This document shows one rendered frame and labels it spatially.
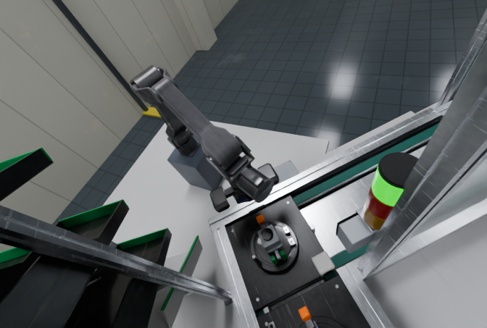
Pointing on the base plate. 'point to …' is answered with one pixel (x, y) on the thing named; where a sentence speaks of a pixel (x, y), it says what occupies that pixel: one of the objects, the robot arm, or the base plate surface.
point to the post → (438, 166)
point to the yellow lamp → (372, 219)
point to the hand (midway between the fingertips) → (248, 194)
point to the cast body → (270, 241)
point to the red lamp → (380, 210)
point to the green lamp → (385, 190)
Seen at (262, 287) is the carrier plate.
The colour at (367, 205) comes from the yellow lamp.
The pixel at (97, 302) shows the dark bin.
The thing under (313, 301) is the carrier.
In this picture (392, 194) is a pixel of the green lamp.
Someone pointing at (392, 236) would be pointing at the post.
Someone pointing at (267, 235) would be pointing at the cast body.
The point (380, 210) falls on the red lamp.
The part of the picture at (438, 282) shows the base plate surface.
